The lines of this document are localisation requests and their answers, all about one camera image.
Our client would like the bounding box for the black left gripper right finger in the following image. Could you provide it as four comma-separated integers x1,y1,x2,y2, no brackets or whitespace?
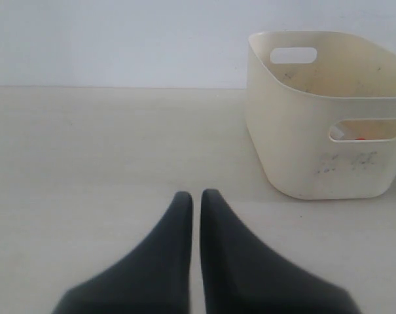
200,189,360,313

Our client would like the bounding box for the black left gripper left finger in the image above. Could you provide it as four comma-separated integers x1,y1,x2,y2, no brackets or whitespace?
54,192,193,313

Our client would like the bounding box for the cream plastic bin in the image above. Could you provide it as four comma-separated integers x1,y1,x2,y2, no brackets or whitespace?
245,31,396,200

